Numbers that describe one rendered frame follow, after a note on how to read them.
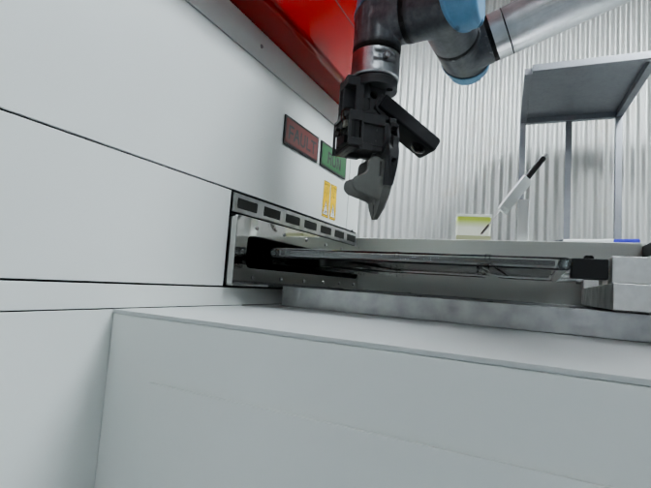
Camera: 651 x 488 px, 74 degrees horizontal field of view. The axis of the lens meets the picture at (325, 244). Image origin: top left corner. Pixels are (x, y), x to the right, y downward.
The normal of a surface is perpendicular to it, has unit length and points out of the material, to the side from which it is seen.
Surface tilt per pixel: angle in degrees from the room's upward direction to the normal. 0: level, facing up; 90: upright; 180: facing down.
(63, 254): 90
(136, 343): 90
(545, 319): 90
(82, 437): 90
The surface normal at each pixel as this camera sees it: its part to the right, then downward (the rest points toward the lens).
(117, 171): 0.90, 0.03
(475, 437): -0.44, -0.11
